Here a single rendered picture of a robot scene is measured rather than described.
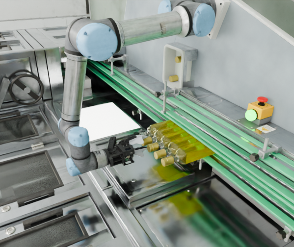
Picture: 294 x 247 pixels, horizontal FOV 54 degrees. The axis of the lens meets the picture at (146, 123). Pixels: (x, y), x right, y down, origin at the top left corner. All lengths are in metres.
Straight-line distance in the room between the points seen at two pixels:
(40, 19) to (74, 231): 3.99
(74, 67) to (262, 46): 0.72
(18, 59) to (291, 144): 1.62
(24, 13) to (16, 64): 2.78
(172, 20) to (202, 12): 0.12
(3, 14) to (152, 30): 3.83
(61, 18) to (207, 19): 3.89
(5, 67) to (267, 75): 1.52
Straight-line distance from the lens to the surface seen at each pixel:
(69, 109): 1.16
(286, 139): 1.16
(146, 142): 1.29
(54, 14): 4.86
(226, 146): 1.21
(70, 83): 1.13
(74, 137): 1.08
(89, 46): 0.94
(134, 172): 1.33
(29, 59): 2.04
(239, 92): 1.34
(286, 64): 1.18
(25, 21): 4.79
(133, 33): 1.01
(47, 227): 1.21
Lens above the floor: 1.70
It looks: 27 degrees down
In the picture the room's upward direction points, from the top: 105 degrees counter-clockwise
